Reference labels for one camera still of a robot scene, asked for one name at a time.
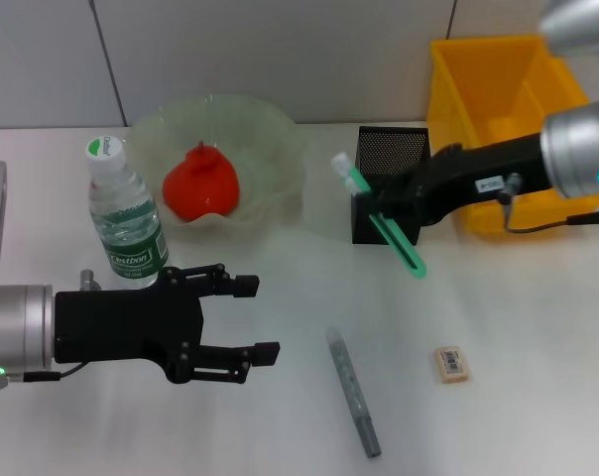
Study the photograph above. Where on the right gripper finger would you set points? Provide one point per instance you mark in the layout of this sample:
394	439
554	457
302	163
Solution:
401	210
401	184

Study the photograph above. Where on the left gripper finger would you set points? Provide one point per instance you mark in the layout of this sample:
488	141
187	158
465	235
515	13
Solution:
245	286
265	353

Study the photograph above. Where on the grey marker pen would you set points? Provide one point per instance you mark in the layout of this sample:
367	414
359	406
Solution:
349	387

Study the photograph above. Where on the pale green wavy fruit bowl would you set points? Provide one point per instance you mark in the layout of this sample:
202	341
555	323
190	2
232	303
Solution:
270	144

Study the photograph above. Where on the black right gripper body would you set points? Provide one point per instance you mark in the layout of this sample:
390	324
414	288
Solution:
468	173

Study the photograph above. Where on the black mesh pen holder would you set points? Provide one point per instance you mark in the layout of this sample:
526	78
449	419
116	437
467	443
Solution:
394	144

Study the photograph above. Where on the orange fruit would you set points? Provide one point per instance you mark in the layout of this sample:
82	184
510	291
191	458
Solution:
200	188

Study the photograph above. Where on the clear green-label water bottle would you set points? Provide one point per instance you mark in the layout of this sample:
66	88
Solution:
126	228

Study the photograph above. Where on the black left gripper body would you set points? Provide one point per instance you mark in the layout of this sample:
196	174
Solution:
121	322

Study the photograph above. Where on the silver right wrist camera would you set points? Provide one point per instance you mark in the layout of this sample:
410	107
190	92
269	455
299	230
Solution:
582	25

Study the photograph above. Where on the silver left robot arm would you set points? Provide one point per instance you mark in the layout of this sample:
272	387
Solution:
12	322

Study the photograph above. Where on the beige barcode eraser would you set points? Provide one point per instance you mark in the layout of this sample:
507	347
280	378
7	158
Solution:
450	364

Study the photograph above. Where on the yellow plastic bin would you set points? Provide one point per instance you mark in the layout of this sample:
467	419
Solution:
478	74

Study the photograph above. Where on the green white pen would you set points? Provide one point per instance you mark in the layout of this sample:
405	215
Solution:
403	248

